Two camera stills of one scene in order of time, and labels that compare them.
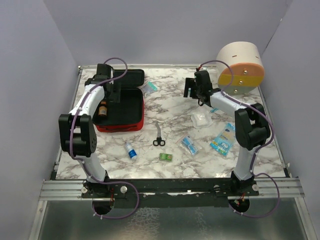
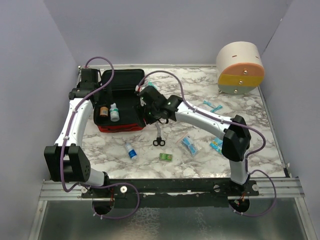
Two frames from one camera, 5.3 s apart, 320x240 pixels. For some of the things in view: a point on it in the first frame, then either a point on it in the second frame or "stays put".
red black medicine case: (127, 116) stays put
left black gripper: (114, 97) to (109, 96)
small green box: (166, 157) stays put
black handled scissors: (158, 141) stays put
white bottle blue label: (131, 152) stays put
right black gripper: (190, 83) to (148, 120)
